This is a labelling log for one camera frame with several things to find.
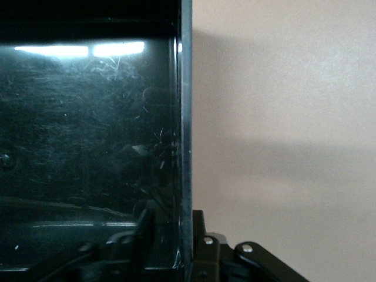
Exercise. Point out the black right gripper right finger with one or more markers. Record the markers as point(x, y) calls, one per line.
point(205, 258)

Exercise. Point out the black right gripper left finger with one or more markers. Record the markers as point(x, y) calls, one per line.
point(147, 249)

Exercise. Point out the black plastic box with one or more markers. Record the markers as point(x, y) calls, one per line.
point(88, 117)

